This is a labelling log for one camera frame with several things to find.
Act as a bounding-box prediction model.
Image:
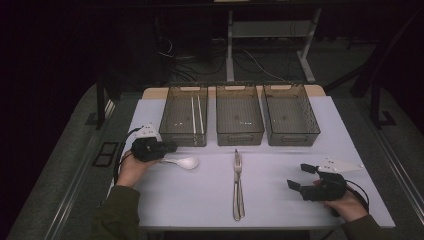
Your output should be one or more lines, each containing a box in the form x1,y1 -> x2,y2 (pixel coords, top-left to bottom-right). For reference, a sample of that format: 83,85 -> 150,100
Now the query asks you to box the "white table cover sheet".
106,95 -> 396,230

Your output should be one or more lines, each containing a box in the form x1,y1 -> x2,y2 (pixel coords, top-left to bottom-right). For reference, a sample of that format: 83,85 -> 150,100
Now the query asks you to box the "transparent grey plastic bin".
158,84 -> 209,148
215,83 -> 266,147
262,82 -> 322,147

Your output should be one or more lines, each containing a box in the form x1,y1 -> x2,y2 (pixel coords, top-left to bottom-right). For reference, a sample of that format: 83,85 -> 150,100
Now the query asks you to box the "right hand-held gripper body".
300,158 -> 364,202

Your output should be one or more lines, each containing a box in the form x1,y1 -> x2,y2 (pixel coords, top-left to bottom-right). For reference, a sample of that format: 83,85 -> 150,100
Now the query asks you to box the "white floor cable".
243,49 -> 288,83

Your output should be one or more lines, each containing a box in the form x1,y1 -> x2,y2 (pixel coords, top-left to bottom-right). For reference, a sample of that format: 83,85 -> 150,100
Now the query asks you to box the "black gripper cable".
113,127 -> 143,186
346,179 -> 371,214

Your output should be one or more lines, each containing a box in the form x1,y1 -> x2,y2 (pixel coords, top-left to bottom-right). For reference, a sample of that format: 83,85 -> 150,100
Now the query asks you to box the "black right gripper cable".
346,179 -> 371,214

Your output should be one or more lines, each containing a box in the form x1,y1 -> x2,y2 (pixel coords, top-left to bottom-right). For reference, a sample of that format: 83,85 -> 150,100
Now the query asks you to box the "bundle of black floor cables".
158,34 -> 229,84

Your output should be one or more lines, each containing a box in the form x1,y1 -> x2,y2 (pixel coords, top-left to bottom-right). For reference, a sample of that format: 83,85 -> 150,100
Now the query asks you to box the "metal table knife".
234,148 -> 246,219

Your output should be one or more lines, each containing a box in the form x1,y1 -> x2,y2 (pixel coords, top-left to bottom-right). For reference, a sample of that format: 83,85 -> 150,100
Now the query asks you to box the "white ceramic spoon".
159,156 -> 200,171

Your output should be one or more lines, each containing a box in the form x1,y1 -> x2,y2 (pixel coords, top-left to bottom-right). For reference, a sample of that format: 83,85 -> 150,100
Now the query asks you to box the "black metal stand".
369,79 -> 398,130

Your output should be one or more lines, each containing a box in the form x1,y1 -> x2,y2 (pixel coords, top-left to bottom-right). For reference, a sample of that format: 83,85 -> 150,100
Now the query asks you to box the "person's right hand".
323,189 -> 369,223

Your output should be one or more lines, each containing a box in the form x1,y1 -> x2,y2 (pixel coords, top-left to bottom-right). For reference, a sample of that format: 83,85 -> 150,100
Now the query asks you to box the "metal fork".
232,151 -> 243,222

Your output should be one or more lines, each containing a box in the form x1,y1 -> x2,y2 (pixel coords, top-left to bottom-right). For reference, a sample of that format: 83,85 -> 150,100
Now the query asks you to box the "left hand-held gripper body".
130,123 -> 168,163

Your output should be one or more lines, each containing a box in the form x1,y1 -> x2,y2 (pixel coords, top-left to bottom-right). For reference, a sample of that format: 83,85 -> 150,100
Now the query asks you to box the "white chopstick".
196,95 -> 205,135
190,96 -> 198,146

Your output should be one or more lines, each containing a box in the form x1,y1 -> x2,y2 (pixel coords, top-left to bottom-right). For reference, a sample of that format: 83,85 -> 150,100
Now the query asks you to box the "person's left hand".
115,151 -> 158,188

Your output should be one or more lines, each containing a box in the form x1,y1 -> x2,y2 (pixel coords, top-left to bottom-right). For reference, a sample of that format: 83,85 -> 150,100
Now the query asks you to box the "white metal desk frame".
226,8 -> 323,84

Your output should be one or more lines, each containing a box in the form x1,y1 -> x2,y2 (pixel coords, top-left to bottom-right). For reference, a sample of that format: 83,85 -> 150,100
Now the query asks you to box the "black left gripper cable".
113,127 -> 143,186

